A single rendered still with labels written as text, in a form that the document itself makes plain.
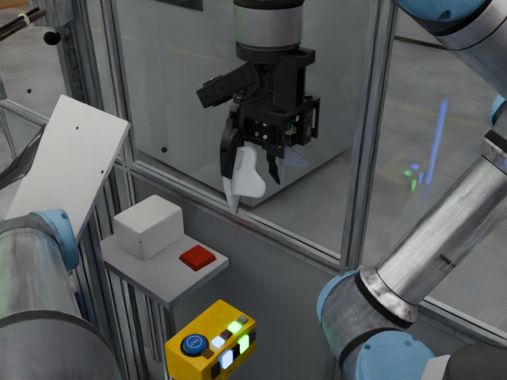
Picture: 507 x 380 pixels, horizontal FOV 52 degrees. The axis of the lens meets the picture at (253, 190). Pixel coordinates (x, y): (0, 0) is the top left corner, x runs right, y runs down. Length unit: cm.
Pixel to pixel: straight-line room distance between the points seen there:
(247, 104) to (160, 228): 99
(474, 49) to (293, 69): 17
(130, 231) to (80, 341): 124
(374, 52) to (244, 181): 52
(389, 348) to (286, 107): 38
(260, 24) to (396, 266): 44
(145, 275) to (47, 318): 120
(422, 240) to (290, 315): 81
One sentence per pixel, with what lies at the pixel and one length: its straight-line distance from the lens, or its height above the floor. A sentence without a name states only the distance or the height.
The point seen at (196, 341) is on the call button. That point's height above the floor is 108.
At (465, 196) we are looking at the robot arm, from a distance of 80.
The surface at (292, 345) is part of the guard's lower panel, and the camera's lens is 164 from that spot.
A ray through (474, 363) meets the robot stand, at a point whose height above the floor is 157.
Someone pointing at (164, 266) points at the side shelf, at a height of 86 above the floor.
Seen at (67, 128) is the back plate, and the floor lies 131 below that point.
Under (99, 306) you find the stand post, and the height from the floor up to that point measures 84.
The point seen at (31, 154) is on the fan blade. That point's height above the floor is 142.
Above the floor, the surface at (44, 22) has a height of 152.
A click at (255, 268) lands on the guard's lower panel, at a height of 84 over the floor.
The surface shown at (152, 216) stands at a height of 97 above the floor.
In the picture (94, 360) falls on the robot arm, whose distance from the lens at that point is 29.
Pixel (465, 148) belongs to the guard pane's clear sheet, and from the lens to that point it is 105.
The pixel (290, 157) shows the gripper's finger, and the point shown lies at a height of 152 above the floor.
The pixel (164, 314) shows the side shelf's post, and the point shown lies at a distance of 171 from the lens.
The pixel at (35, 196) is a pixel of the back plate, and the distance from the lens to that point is 134.
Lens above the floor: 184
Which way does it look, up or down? 32 degrees down
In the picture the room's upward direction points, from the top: straight up
